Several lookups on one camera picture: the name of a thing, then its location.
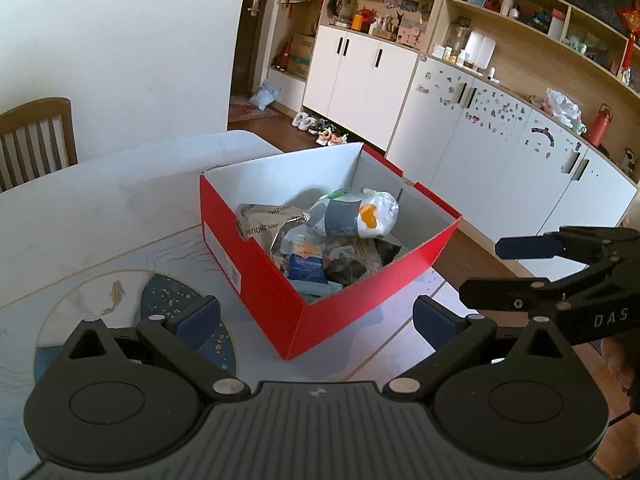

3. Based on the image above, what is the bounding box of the light blue small box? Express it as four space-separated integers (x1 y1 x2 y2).
292 277 343 303

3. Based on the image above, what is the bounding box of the glass jar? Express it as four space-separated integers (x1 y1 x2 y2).
447 19 471 56

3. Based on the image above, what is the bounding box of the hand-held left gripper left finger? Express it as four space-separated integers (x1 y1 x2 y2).
62 295 251 403

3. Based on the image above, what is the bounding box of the white paper roll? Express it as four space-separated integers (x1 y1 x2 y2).
465 30 497 68

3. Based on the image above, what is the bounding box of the row of shoes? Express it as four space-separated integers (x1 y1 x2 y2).
291 112 349 147

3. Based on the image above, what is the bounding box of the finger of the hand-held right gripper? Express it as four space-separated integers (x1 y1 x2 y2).
458 255 631 321
495 225 640 266

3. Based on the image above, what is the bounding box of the red doormat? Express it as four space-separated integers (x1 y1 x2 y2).
228 97 281 122

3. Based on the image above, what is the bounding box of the cardboard box with green print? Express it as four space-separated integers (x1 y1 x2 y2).
287 34 316 78

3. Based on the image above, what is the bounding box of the red cardboard box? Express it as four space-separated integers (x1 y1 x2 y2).
199 141 463 361

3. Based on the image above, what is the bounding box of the small wooden drawer box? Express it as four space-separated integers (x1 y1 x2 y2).
397 25 426 50

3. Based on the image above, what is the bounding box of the white marble desktop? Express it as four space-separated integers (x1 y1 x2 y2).
0 130 481 480

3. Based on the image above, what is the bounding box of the silver foil bag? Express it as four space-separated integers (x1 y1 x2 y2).
235 202 313 261

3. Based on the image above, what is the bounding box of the white crumpled plastic bag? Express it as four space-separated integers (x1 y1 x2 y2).
542 87 586 133

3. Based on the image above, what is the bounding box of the white wooden wall cabinet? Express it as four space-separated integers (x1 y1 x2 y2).
267 0 640 261

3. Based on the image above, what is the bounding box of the dark brown door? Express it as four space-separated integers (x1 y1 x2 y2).
229 0 281 111

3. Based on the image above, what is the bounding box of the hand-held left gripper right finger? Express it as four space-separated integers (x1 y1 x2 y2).
382 295 571 403

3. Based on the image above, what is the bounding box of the person's right hand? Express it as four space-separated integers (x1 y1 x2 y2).
600 335 640 401

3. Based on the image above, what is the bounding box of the clear bag of cotton swabs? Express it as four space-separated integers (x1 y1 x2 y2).
322 237 401 286

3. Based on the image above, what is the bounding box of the black cable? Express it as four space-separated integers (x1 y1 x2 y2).
607 402 640 428

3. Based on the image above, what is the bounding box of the wooden chair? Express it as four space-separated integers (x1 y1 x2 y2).
0 97 78 193

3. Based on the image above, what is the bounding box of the red hanging knot ornament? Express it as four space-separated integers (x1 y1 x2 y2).
617 5 640 68

